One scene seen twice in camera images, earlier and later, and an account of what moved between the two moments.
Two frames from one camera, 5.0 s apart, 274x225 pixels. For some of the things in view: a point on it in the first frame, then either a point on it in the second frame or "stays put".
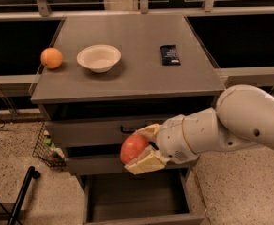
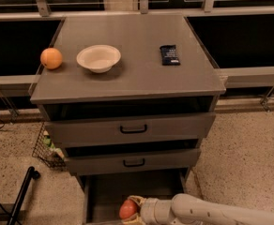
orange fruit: x=52 y=58 stays put
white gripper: x=174 y=139 to x=149 y=210
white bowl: x=98 y=58 stays put
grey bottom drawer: x=165 y=198 stays put
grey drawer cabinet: x=104 y=80 stays put
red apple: x=132 y=145 to x=128 y=208
